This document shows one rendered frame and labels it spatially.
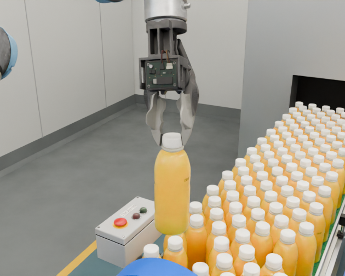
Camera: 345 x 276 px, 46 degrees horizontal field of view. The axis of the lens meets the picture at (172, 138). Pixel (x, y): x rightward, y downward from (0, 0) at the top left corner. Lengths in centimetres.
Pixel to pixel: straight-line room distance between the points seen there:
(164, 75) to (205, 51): 454
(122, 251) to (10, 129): 314
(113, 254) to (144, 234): 10
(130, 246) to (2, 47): 59
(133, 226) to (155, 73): 56
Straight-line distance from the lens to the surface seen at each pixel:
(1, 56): 100
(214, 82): 524
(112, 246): 113
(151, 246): 107
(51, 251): 295
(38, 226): 322
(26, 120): 426
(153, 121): 72
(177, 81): 66
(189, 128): 71
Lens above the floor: 174
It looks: 22 degrees down
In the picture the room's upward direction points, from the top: straight up
